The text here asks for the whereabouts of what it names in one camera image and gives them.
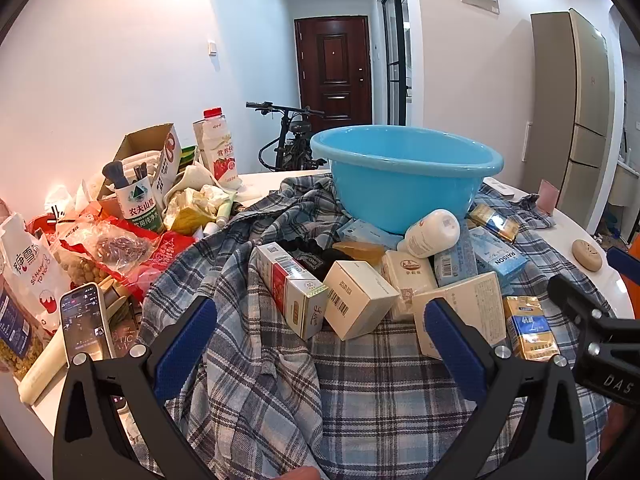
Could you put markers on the blue plastic basin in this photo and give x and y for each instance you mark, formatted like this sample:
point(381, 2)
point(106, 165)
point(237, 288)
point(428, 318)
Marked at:
point(400, 185)

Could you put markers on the green-label cut water bottle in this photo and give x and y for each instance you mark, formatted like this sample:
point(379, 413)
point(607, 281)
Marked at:
point(140, 210)

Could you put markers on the white smartphone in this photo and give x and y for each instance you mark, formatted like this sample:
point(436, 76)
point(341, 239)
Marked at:
point(85, 320)

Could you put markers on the small white bottle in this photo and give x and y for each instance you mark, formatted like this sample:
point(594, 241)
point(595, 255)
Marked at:
point(210, 228)

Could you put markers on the small white box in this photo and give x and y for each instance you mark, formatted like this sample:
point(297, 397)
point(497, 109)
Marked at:
point(497, 187)

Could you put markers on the grey makeup brush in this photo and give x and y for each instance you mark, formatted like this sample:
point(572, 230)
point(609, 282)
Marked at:
point(112, 170)

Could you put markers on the long white case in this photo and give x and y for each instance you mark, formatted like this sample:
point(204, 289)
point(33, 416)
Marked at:
point(45, 365)

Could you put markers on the red-capped milk bottle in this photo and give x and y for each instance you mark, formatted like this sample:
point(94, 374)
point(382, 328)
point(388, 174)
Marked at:
point(220, 155)

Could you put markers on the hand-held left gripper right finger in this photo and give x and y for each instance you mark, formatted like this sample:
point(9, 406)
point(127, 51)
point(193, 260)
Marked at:
point(455, 350)

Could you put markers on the amber plastic soap box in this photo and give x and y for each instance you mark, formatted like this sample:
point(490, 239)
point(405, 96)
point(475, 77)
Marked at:
point(357, 252)

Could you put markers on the green box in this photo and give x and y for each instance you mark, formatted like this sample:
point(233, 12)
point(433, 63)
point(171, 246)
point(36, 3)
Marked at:
point(189, 155)

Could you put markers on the white and red snack bag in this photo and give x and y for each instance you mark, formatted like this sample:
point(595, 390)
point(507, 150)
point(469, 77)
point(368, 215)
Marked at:
point(30, 270)

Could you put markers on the white round lotion bottle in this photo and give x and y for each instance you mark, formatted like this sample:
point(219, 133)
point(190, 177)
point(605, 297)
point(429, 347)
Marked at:
point(430, 232)

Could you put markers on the red and white box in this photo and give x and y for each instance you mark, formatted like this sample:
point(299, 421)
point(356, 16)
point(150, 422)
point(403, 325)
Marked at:
point(290, 295)

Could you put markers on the white barcode box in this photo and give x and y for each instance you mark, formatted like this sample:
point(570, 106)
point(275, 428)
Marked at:
point(360, 295)

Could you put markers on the dark blue snack bag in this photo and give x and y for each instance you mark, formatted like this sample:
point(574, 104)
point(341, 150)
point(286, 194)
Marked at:
point(17, 330)

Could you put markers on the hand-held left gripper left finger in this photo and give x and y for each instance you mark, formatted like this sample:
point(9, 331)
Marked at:
point(185, 350)

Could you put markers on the black-framed glass door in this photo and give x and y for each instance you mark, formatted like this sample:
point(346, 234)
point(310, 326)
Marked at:
point(397, 50)

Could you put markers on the pale blue wipes pack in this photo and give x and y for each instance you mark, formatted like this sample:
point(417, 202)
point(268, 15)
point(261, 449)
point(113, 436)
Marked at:
point(365, 232)

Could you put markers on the beige box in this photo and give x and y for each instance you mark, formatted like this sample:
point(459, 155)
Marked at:
point(475, 300)

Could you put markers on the pale green tube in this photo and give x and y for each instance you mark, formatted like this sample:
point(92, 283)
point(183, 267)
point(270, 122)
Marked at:
point(226, 212)

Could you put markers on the person's left hand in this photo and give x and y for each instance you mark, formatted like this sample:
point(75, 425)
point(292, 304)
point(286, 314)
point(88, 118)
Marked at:
point(302, 474)

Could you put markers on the dark brown door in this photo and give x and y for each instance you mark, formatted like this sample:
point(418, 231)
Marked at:
point(332, 70)

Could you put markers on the gold and blue packet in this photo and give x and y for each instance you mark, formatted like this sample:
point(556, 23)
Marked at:
point(530, 330)

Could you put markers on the blue plaid shirt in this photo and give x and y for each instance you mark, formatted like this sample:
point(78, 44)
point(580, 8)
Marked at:
point(280, 410)

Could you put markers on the white plastic bag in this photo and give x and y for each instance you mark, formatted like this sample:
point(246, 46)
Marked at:
point(65, 197)

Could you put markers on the beige oval soap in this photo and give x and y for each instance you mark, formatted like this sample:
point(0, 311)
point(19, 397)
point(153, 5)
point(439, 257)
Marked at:
point(587, 255)

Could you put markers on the light blue baby wipes pack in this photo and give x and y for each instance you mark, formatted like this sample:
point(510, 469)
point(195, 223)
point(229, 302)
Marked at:
point(455, 265)

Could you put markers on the dark makeup brush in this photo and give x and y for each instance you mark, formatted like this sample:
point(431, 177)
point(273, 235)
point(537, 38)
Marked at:
point(139, 172)

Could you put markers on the yellow tissue pack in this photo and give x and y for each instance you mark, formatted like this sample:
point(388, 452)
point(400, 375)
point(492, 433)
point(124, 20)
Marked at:
point(185, 220)

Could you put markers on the red bag of nuts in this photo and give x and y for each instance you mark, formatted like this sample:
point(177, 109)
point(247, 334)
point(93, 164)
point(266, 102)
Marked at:
point(160, 255)

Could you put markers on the white light switch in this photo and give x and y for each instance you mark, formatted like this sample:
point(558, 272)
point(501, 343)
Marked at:
point(213, 47)

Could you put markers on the black fluffy headband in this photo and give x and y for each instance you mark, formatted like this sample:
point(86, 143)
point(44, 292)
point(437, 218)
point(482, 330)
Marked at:
point(320, 265)

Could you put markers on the black bicycle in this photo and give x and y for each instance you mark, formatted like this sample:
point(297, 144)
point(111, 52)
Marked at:
point(295, 145)

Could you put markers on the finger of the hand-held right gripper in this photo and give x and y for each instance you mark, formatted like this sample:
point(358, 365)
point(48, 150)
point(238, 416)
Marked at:
point(575, 295)
point(625, 272)

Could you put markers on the open cardboard box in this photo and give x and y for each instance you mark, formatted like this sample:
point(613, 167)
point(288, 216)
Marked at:
point(167, 160)

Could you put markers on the light blue carton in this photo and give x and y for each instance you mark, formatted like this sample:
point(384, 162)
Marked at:
point(500, 255)

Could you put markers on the beige refrigerator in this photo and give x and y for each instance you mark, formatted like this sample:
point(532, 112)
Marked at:
point(575, 110)

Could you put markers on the gold foil packet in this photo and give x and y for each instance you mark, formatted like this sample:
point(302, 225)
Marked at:
point(495, 222)

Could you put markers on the white soap bar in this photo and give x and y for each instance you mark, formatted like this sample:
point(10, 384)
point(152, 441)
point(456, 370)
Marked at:
point(407, 275)

